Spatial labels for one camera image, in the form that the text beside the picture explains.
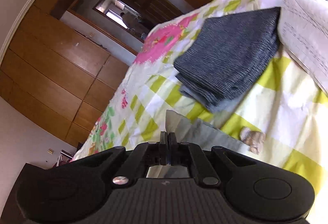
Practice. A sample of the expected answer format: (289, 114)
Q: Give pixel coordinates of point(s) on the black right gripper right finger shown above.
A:
(194, 159)

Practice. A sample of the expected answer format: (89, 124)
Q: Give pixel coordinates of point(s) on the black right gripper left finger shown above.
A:
(145, 161)

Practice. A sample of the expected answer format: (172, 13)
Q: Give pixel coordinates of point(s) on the light grey pants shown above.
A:
(199, 132)

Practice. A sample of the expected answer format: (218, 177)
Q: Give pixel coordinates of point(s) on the white bag on nightstand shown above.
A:
(61, 160)

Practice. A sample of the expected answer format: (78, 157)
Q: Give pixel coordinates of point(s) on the folded dark grey garment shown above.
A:
(228, 56)

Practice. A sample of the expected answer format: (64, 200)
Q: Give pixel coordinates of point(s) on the colourful checkered bed quilt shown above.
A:
(285, 103)

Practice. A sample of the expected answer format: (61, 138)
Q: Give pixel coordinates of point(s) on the brown wooden wardrobe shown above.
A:
(57, 78)

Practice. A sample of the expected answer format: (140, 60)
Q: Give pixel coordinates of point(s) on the dark wooden headboard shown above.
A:
(26, 195)

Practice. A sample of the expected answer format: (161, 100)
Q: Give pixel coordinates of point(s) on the person in hallway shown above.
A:
(131, 22)

